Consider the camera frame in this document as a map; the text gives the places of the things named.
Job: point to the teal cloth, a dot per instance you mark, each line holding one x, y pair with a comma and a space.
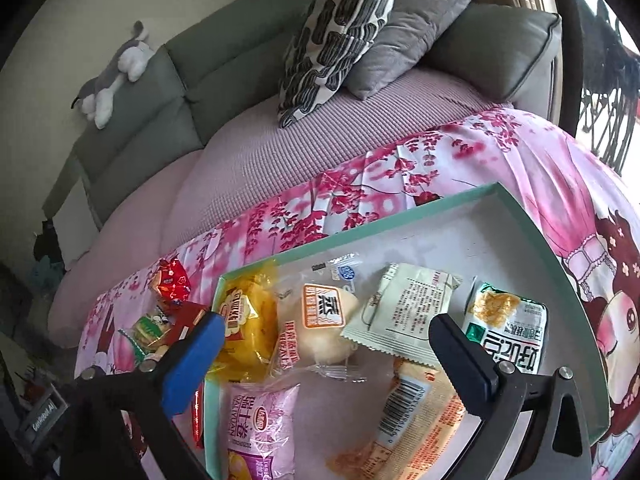
45, 272

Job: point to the beige orange snack packet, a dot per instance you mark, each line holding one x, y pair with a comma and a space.
415, 425

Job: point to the plain grey pillow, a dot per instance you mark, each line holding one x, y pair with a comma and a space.
405, 35

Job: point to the shiny red snack packet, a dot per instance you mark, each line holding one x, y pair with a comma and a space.
170, 282

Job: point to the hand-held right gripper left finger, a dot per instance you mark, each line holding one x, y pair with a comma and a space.
194, 366

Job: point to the pink cake roll packet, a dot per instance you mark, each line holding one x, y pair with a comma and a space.
260, 425

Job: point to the white steamed bun packet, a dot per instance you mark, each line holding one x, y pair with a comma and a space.
320, 330

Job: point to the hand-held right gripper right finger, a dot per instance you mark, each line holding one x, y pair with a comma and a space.
457, 366

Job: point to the green cartoon snack packet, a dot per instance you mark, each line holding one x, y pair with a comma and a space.
147, 335

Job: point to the printed pink blanket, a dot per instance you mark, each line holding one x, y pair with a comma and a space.
450, 160

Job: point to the yellow cake packet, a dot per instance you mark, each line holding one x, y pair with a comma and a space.
245, 330

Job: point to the black window railing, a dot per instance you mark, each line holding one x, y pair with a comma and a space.
607, 110

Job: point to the grey white plush toy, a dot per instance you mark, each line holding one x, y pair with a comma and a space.
125, 65

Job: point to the teal cardboard box tray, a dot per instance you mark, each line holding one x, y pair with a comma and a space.
450, 230

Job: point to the dark cloth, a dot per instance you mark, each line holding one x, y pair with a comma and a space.
47, 240

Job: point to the pale green snack packet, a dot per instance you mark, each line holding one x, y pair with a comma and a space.
405, 310

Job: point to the green white lettered packet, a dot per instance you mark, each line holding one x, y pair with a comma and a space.
510, 340

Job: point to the black white patterned pillow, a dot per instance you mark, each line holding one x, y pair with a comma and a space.
335, 35

